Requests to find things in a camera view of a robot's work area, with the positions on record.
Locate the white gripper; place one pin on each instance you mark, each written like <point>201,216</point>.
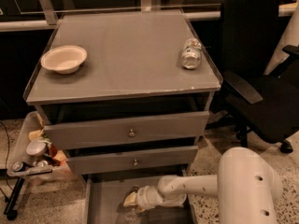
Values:
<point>144,197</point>

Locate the clear plastic water bottle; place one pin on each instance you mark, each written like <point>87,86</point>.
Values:
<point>129,215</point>

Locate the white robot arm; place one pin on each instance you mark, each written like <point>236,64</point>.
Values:
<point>245,184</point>

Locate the bottom grey drawer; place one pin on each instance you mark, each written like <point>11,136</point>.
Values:
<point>106,191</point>

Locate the grey drawer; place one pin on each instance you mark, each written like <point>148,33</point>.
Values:
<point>123,161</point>
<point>109,132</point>
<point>106,191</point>

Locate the middle grey drawer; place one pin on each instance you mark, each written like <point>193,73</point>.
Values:
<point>123,161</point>

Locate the top grey drawer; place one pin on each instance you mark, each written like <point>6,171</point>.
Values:
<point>109,132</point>

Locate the grey drawer cabinet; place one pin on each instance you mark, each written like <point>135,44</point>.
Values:
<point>132,70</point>

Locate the small soda can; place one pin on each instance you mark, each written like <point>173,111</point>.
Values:
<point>19,166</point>

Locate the black stand leg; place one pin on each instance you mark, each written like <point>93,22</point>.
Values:
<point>9,211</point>

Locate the white paper bowl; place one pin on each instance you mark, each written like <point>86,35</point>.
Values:
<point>64,59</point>

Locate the black office chair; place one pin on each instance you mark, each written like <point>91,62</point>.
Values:
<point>266,104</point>

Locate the metal railing bar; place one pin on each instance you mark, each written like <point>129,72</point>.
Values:
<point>17,26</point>

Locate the metal bracket post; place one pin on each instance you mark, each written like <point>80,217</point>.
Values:
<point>49,13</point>

